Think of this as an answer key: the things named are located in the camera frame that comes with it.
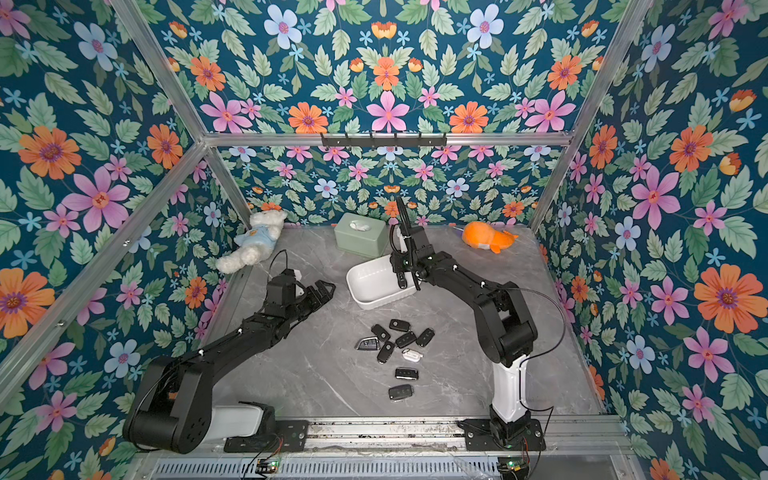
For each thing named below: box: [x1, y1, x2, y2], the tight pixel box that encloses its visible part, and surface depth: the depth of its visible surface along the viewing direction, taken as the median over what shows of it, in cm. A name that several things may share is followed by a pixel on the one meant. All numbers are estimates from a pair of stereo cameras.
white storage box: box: [346, 254, 421, 310], surface depth 103 cm
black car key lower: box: [395, 367, 419, 381], surface depth 84 cm
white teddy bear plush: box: [215, 210, 288, 274], surface depth 107 cm
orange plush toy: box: [462, 221, 518, 254], surface depth 112 cm
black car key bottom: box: [388, 384, 414, 400], surface depth 82 cm
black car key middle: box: [389, 319, 411, 332], surface depth 95 cm
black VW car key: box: [377, 341, 396, 363], surface depth 89 cm
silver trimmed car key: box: [354, 336, 380, 351], surface depth 90 cm
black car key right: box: [416, 328, 435, 347], surface depth 92 cm
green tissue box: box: [334, 212, 389, 259], surface depth 111 cm
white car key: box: [401, 348, 424, 362], surface depth 88 cm
